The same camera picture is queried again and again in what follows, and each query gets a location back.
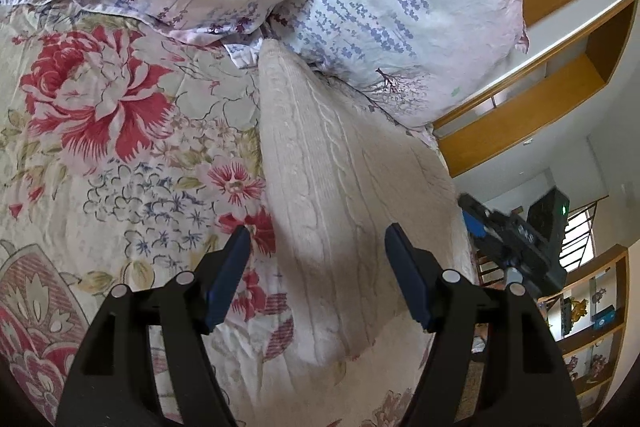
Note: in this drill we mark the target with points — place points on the floral bed sheet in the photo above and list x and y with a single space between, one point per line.
100 157

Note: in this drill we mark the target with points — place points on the wooden headboard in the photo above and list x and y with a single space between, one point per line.
500 139

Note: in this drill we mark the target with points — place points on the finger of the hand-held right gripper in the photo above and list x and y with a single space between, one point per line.
472 224

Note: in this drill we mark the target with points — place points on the wooden display shelf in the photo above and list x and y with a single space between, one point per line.
617 287

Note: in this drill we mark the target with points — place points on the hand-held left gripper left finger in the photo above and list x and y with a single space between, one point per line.
227 277

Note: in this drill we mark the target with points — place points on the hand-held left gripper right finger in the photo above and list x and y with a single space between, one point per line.
407 277

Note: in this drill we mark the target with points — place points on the blue box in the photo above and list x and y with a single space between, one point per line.
604 319

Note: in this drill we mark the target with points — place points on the yellow toy figure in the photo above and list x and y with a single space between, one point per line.
580 309

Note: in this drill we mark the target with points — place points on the pale blue floral pillow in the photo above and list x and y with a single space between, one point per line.
400 7

